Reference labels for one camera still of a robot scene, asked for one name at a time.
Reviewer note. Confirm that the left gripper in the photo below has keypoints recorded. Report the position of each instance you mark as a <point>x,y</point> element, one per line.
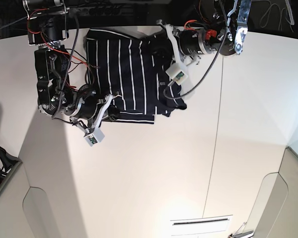
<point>186,46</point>

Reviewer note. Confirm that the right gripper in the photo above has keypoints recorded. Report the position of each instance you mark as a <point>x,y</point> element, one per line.
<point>89,112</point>

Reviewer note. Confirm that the navy white striped T-shirt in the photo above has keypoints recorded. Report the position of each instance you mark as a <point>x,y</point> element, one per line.
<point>122,64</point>

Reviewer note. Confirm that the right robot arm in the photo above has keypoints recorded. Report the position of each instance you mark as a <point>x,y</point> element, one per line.
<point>47,26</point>

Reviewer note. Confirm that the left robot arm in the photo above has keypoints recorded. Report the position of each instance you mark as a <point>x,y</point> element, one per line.
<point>224,33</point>

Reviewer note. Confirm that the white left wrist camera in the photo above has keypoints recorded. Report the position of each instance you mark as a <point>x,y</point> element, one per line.
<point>177,73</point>

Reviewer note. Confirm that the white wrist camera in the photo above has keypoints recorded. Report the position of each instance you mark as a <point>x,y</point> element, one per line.
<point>94,137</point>
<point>177,73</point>

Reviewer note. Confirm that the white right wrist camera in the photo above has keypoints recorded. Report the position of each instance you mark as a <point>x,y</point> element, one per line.
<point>94,137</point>

